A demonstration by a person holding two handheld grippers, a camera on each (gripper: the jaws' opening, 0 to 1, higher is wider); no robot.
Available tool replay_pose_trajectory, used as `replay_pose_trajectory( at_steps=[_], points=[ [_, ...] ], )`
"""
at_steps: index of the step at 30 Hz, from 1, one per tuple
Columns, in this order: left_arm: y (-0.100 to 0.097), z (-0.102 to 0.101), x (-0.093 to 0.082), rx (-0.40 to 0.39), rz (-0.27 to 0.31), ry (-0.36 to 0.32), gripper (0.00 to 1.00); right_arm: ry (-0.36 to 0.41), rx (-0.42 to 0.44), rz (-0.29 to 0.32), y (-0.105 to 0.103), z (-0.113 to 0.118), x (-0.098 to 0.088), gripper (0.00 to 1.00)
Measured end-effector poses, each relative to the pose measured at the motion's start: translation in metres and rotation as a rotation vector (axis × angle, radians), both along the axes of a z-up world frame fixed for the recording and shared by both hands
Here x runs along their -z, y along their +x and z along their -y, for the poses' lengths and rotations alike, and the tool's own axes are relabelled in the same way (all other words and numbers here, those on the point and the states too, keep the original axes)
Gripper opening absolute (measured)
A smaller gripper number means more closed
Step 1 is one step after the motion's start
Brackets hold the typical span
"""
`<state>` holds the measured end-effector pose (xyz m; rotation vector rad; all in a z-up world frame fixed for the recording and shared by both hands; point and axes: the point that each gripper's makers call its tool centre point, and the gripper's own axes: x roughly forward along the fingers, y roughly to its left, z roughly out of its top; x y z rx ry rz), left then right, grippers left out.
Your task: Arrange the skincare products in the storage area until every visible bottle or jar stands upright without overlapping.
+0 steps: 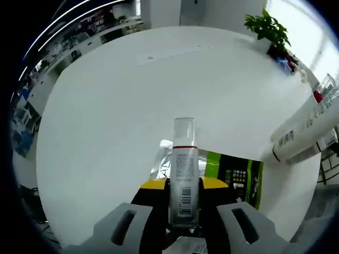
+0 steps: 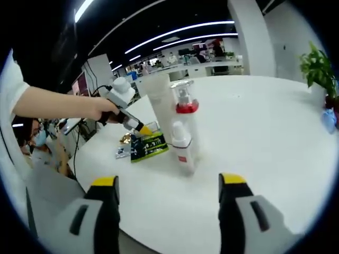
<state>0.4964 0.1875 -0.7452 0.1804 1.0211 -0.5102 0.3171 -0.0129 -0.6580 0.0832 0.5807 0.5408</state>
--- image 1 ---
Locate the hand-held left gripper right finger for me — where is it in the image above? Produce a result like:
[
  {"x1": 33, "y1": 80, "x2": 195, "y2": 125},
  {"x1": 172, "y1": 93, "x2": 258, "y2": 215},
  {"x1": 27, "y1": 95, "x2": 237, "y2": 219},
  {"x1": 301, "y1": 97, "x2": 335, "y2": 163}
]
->
[{"x1": 198, "y1": 177, "x2": 292, "y2": 254}]

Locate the green black skincare sachet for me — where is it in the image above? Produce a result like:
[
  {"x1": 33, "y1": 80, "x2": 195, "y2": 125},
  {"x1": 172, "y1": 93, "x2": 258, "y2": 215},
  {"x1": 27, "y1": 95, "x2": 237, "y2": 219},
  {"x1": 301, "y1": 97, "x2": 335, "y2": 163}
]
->
[{"x1": 149, "y1": 139, "x2": 265, "y2": 211}]

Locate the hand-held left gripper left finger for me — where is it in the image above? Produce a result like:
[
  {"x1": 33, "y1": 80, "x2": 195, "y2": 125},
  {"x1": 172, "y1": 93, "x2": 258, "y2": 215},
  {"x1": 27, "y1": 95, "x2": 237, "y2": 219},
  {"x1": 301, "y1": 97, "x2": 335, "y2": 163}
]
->
[{"x1": 62, "y1": 177, "x2": 170, "y2": 254}]

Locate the red cloth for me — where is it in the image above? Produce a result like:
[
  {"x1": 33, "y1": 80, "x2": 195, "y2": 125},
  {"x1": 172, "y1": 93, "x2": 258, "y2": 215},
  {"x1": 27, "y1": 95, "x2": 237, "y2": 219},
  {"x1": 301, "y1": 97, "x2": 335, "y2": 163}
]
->
[{"x1": 267, "y1": 43, "x2": 299, "y2": 72}]

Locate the green potted plant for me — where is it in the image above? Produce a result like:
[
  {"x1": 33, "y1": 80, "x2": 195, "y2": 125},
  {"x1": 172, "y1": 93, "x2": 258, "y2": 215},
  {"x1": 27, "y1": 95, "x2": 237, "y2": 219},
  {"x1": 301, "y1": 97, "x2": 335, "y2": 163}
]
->
[{"x1": 243, "y1": 9, "x2": 292, "y2": 58}]

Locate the blue crumpled cloth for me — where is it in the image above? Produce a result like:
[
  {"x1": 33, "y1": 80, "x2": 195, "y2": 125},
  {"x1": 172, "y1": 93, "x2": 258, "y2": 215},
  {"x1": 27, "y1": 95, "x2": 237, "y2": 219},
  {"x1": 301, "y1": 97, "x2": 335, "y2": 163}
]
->
[{"x1": 275, "y1": 58, "x2": 292, "y2": 76}]

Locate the long white counter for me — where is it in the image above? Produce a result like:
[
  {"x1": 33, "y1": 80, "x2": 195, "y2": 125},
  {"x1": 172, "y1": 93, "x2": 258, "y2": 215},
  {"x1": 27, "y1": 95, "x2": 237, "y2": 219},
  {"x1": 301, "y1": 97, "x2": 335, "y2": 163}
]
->
[{"x1": 44, "y1": 14, "x2": 145, "y2": 72}]

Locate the small white spray bottle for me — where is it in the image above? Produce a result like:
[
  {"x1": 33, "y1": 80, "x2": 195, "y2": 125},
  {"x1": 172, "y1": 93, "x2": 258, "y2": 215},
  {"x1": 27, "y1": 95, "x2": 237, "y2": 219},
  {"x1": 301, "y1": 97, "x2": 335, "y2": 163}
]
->
[{"x1": 168, "y1": 117, "x2": 200, "y2": 228}]

